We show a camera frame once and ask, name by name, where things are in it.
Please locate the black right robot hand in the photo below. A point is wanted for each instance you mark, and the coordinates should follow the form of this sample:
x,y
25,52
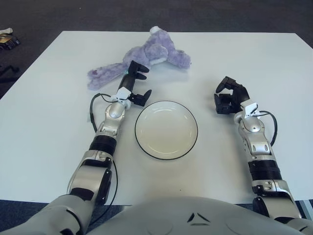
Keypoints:
x,y
240,94

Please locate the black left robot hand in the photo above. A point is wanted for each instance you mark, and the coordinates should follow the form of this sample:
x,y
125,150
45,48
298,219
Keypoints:
x,y
128,83

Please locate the purple plush bunny doll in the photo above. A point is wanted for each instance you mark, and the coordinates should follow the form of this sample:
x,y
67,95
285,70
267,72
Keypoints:
x,y
156,49

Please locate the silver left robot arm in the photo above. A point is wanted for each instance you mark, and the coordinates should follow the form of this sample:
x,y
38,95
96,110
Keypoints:
x,y
85,176

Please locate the white plate with black rim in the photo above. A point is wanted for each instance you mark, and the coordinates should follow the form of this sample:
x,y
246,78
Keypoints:
x,y
166,132

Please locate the black chair base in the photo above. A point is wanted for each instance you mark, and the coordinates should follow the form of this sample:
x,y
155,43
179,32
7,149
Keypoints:
x,y
9,69

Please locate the dark box on floor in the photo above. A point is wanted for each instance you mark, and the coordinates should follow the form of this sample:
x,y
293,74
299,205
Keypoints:
x,y
8,42

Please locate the grey table leg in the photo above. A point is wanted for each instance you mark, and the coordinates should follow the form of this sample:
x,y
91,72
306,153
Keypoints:
x,y
306,208

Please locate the grey robot torso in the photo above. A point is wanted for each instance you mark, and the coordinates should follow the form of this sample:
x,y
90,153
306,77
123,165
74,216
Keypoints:
x,y
171,215

